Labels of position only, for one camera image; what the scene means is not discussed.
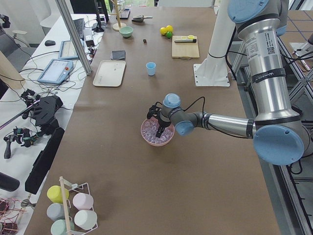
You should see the clear ice cubes pile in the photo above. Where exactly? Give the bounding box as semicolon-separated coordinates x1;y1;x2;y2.
143;119;174;143

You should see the mint green cup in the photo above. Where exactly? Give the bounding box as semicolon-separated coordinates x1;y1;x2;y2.
50;219;67;235

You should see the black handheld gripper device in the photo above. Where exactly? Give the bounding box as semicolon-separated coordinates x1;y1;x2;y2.
3;127;39;159

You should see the black knife on board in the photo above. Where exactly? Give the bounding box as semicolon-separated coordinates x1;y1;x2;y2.
174;39;197;44

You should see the pink ribbed bowl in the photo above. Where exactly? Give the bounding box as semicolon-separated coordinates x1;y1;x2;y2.
140;117;176;147

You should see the aluminium frame post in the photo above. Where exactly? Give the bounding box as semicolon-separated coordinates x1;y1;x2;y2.
55;0;91;75

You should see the metal ice scoop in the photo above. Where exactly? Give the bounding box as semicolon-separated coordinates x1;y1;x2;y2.
132;15;153;23

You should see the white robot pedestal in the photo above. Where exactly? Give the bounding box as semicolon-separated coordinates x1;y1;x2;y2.
194;0;235;87

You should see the yellow lemon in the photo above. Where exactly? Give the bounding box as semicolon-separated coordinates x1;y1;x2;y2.
159;27;167;35
166;25;174;32

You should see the grey cup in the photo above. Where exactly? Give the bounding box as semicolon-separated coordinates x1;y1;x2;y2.
46;203;65;221

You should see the light blue cup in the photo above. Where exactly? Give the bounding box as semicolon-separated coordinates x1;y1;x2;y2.
146;62;156;76

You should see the wooden mug tree stand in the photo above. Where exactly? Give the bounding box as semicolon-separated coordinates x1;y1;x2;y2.
110;0;127;32

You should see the black keyboard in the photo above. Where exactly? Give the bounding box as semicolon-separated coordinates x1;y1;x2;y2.
72;18;85;39

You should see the beige plastic tray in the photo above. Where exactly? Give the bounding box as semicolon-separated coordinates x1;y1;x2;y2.
93;60;126;87

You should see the grey folded cloth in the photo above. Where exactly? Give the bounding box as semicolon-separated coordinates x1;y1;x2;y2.
111;50;126;60

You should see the black computer mouse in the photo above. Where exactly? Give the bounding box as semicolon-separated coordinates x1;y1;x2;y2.
45;40;56;47

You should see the green lime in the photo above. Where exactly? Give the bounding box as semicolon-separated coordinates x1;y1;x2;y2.
165;31;173;39

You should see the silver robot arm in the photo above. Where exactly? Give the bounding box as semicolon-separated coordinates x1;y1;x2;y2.
148;0;313;165

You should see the yellow cup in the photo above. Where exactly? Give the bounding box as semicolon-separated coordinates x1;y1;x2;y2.
47;186;63;203

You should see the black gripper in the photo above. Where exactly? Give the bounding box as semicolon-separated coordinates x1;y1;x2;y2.
156;118;171;137

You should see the pink cup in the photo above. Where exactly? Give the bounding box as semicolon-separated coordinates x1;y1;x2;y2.
73;193;94;210

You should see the white wire cup rack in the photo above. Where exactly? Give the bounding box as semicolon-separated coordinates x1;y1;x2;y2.
59;176;98;235

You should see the wooden cutting board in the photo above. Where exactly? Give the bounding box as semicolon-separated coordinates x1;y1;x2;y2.
172;35;200;59

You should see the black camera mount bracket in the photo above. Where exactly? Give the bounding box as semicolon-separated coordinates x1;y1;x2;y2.
147;101;162;120

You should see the blue teach pendant tablet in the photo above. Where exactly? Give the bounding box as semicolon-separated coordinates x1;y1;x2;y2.
37;59;73;85

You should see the white cup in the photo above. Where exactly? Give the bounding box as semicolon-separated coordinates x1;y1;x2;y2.
74;210;97;230

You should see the mint green bowl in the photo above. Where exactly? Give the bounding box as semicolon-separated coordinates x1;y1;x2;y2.
119;26;134;38

